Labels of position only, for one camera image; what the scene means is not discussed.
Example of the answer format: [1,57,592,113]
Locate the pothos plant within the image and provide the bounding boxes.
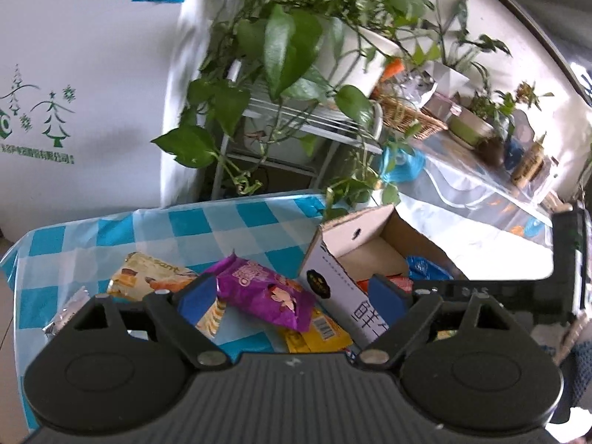
[150,0,463,220]

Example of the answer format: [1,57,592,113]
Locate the white metal plant rack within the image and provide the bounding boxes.
[210,62,384,204]

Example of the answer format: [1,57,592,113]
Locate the white geometric plant pot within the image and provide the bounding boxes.
[423,60,472,98]

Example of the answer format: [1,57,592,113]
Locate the silver foil snack packet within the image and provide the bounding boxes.
[43,287,91,336]

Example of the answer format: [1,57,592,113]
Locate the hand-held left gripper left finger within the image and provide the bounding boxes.
[74,273,231,371]

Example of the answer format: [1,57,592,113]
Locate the white refrigerator with green print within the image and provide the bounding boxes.
[0,0,218,241]

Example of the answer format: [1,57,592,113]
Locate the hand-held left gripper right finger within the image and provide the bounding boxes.
[356,274,532,373]

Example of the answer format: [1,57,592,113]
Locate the cardboard box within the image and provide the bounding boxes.
[298,204,468,350]

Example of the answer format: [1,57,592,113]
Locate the brown clay teapot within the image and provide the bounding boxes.
[476,136,507,169]

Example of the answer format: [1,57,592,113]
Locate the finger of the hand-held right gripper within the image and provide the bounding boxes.
[409,278,556,305]

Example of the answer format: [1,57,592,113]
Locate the large white plant pot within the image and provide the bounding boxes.
[319,16,403,95]

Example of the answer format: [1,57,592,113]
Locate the dark blue snack packet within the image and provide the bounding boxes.
[407,255,454,280]

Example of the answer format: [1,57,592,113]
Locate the patterned table cover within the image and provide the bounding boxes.
[384,120,592,283]

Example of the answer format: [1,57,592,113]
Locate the small green potted plant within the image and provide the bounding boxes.
[467,85,516,123]

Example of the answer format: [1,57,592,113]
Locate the green white plant pot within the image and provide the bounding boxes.
[446,110,495,151]

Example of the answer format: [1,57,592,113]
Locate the yellow orange snack packet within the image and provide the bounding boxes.
[107,252,199,301]

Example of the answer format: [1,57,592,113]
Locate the yellow barcode snack packet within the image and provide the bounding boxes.
[282,307,354,354]

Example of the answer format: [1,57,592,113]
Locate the blue plastic bag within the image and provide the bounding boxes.
[379,141,426,183]

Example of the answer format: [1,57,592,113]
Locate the blue white checkered tablecloth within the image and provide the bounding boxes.
[0,193,352,431]

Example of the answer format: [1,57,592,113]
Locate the wicker basket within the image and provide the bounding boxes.
[370,95,449,142]

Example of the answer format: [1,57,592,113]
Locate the golden label jar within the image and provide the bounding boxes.
[511,134,549,188]

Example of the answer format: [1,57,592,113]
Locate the blue container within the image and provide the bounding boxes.
[504,139,525,172]

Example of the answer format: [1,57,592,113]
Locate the purple snack packet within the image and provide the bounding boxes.
[203,252,316,332]

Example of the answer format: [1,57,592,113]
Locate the dark cloth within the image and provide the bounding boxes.
[548,328,592,444]

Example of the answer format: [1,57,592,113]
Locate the yellow zigzag-edge snack packet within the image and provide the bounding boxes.
[203,298,227,338]

